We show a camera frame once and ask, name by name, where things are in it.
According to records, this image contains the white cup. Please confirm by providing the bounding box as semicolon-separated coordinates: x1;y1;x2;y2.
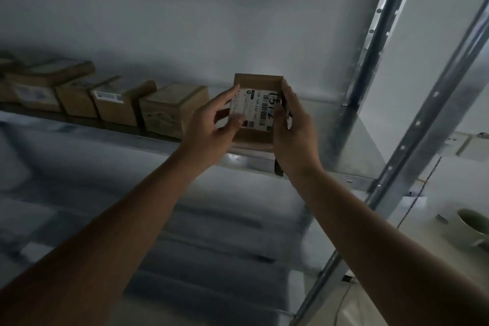
455;208;489;252

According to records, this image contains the person's right hand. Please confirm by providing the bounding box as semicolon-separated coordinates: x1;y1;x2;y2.
271;79;324;181

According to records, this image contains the person's left forearm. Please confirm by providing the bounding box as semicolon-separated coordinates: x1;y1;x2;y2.
0;146;201;326

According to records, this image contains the wide cardboard box with label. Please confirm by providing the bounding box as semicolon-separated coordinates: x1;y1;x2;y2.
5;58;96;113

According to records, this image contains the grey metal shelving rack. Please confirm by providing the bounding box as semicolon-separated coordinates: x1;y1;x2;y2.
0;0;489;326

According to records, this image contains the plain cardboard box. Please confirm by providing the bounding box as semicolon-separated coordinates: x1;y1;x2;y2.
139;83;210;139

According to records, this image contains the narrow cardboard box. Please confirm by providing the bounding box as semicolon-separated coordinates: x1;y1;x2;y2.
55;75;121;119

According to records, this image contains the person's left hand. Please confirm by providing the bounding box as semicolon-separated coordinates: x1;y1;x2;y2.
177;84;246;170

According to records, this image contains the person's right forearm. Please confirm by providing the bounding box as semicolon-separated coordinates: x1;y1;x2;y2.
284;167;489;326

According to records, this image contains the black cable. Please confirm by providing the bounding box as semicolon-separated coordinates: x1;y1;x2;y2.
396;157;443;230

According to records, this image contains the small labelled cardboard box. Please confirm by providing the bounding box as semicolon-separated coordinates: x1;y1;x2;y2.
228;73;286;153

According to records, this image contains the cardboard box with white label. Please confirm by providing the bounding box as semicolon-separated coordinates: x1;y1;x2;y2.
91;79;157;128

